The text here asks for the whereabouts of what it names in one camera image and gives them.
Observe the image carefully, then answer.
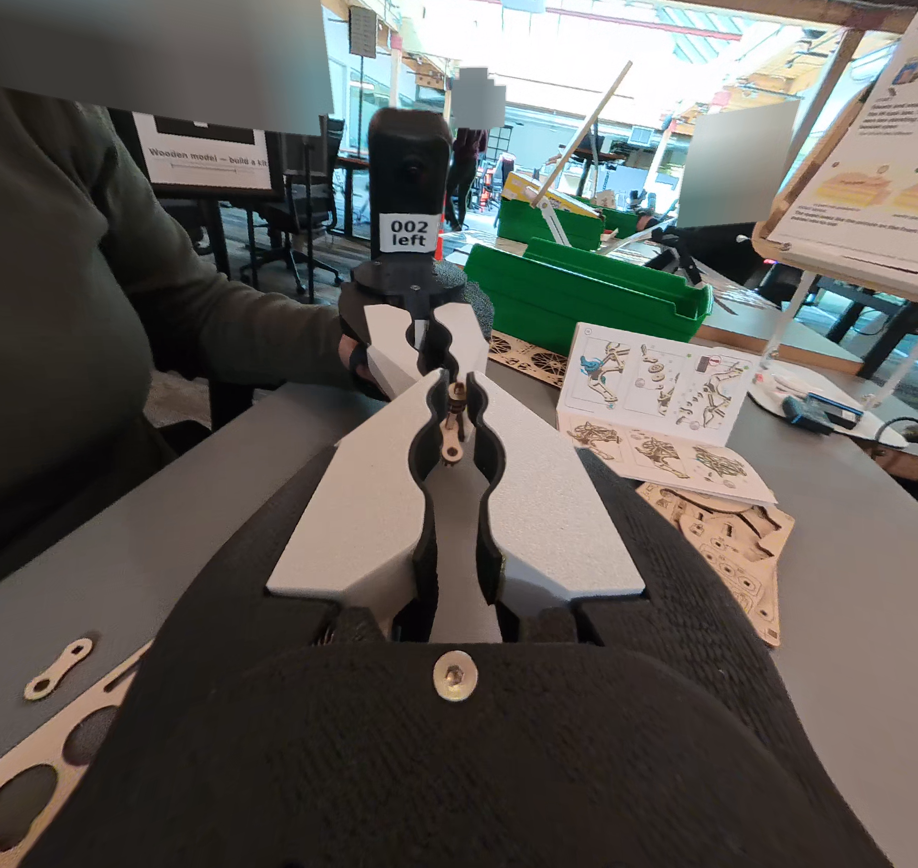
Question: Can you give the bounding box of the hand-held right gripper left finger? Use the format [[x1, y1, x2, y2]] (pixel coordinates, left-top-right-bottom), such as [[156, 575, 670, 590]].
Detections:
[[265, 369, 448, 641]]

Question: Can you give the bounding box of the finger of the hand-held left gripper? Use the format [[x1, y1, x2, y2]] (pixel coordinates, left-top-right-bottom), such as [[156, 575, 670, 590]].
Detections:
[[363, 304, 426, 403], [429, 302, 492, 383]]

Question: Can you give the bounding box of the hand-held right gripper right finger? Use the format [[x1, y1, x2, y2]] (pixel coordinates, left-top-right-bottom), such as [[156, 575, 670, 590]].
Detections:
[[465, 370, 646, 617]]

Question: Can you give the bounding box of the person's left forearm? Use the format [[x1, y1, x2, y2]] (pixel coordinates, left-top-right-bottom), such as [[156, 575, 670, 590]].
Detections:
[[143, 266, 354, 392]]

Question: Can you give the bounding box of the flat wooden link piece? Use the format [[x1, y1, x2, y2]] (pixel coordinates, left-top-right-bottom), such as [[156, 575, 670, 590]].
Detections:
[[23, 637, 96, 702]]

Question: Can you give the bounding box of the laser-cut wooden parts sheet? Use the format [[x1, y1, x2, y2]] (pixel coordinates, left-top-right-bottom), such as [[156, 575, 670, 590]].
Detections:
[[634, 481, 796, 650]]

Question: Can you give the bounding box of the person's left hand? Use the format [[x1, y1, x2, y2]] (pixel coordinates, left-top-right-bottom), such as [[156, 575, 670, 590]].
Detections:
[[337, 323, 392, 403]]

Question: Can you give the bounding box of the wooden sheet with wheel cut-outs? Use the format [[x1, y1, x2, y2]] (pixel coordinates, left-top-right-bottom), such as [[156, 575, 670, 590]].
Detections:
[[488, 330, 571, 390]]

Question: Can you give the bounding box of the black mesh office chair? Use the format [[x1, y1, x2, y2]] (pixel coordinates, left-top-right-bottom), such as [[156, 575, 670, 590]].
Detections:
[[240, 117, 347, 304]]

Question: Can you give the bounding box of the yellow cardboard box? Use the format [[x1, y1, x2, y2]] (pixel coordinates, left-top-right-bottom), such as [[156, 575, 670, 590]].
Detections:
[[502, 171, 603, 220]]

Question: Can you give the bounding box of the large green plastic bin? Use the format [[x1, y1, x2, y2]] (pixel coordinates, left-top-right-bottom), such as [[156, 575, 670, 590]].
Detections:
[[462, 237, 716, 358]]

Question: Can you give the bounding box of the small green plastic bin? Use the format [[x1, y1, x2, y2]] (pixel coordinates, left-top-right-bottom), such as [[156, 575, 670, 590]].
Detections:
[[497, 197, 643, 252]]

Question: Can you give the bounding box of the open paper instruction booklet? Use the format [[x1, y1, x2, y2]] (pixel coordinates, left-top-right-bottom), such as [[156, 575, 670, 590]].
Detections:
[[556, 322, 779, 507]]

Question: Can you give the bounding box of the long pale wooden rod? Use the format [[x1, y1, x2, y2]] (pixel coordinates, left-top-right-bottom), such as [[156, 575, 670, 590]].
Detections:
[[534, 60, 634, 198]]

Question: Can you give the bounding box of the black-and-white marker sign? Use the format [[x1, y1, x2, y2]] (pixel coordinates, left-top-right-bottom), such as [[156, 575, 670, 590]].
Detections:
[[132, 111, 284, 198]]

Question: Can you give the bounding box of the white round plate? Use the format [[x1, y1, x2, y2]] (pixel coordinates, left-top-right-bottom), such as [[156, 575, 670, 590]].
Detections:
[[746, 369, 908, 449]]

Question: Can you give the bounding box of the small blue box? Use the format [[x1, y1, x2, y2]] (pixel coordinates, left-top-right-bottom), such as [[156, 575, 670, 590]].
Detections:
[[782, 391, 862, 432]]

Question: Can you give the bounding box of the white clipboard stand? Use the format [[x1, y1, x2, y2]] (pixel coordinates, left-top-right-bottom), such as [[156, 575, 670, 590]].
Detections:
[[767, 269, 918, 410]]

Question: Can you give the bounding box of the person's torso in olive sweater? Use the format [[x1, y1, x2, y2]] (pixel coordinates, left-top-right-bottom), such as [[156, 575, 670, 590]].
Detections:
[[0, 87, 216, 582]]

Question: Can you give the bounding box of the wooden clipboard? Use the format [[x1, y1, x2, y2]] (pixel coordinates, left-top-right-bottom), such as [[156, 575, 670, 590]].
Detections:
[[753, 11, 918, 295]]

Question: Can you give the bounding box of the printed instruction sheet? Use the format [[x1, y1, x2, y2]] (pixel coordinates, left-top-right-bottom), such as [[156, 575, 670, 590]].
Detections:
[[771, 36, 918, 267]]

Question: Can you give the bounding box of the white hinged bracket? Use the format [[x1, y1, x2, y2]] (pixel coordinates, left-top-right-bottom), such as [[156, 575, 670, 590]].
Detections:
[[529, 194, 575, 247]]

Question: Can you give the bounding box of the emptied wooden cut-out frame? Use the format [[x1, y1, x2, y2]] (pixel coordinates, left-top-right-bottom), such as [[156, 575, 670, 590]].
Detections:
[[0, 639, 155, 858]]

